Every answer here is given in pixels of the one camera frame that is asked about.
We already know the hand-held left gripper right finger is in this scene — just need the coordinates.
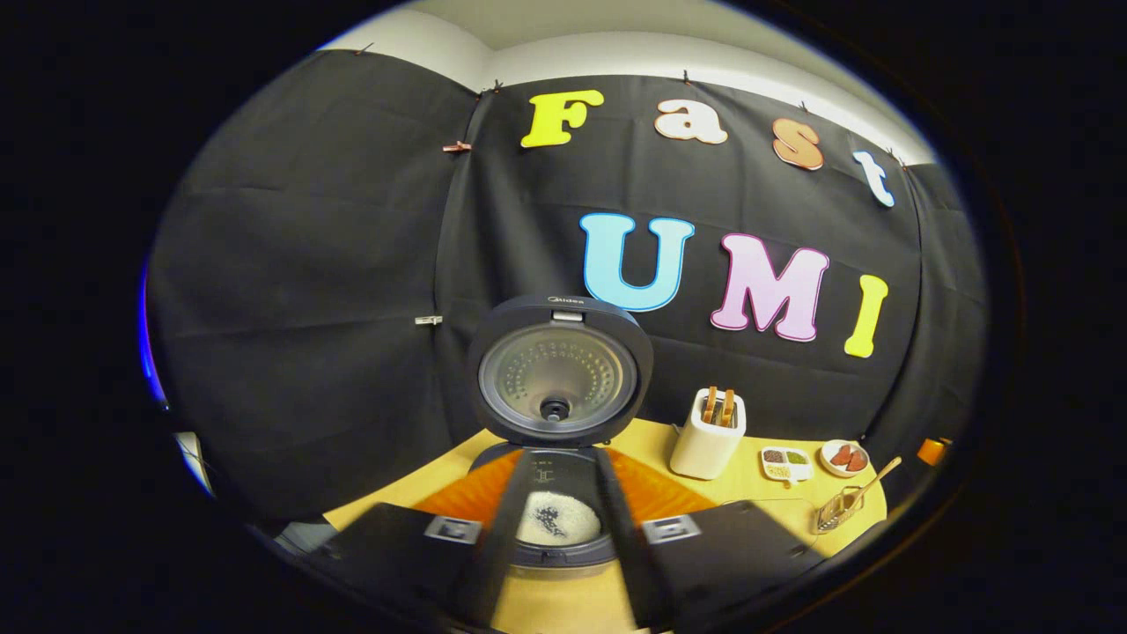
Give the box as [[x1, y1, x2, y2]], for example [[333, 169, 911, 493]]
[[594, 447, 824, 630]]

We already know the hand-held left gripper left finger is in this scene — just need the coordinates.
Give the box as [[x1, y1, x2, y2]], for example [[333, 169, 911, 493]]
[[313, 447, 535, 628]]

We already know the white rice heap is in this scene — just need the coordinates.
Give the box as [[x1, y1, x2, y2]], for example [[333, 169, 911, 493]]
[[518, 491, 601, 547]]

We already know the wooden spoon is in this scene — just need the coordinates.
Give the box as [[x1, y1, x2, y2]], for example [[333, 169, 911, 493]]
[[832, 456, 903, 522]]

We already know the black rice cooker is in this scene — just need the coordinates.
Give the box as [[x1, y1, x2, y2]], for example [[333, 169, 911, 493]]
[[465, 295, 657, 569]]

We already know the small white plate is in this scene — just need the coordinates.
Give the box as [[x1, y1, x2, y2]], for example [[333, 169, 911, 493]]
[[819, 439, 871, 478]]

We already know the white toaster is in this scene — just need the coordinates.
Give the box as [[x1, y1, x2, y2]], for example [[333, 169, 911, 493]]
[[669, 387, 748, 481]]

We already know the white divided grain dish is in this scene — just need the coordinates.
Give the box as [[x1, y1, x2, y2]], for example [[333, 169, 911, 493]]
[[760, 446, 814, 484]]

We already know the black backdrop cloth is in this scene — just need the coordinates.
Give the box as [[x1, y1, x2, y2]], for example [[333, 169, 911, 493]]
[[145, 48, 989, 520]]

